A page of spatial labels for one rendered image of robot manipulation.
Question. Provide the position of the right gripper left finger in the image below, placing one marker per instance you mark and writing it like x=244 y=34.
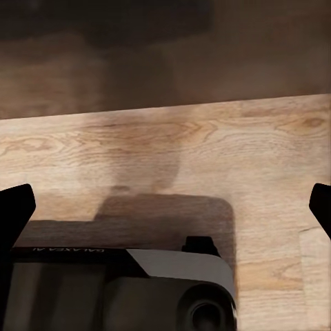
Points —
x=17 y=205

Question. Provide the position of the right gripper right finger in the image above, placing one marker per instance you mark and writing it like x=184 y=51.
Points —
x=320 y=205

